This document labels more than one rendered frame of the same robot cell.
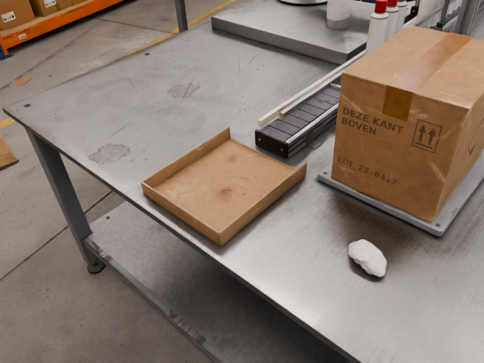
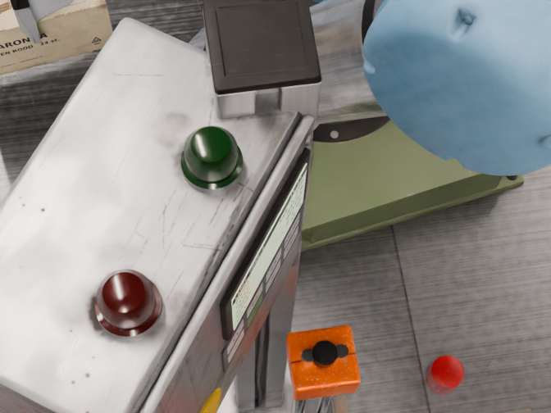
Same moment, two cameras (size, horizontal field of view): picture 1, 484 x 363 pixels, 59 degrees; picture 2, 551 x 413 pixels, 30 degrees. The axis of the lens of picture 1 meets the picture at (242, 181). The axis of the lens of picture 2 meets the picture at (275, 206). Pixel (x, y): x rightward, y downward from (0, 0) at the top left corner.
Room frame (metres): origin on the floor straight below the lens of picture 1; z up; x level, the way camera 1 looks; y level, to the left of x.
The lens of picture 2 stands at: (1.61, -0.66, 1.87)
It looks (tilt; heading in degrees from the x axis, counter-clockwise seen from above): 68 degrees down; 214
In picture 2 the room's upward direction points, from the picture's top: 3 degrees clockwise
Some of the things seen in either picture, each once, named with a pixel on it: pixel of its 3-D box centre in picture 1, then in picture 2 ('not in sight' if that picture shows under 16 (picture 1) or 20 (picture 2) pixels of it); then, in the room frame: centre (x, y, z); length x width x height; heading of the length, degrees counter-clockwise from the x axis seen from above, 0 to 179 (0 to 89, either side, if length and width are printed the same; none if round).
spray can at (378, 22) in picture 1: (377, 34); not in sight; (1.27, -0.44, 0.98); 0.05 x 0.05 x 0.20
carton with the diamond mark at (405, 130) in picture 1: (419, 117); not in sight; (0.79, -0.40, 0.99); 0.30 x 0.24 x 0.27; 137
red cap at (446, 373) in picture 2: not in sight; (444, 374); (1.30, -0.65, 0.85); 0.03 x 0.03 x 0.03
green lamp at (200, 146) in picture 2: not in sight; (211, 154); (1.47, -0.78, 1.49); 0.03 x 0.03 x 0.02
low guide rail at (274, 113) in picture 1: (366, 52); not in sight; (1.32, -0.43, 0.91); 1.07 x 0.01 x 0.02; 135
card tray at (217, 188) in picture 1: (225, 178); not in sight; (0.79, 0.04, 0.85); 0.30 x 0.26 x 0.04; 135
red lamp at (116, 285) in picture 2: not in sight; (126, 299); (1.54, -0.77, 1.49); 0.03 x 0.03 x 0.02
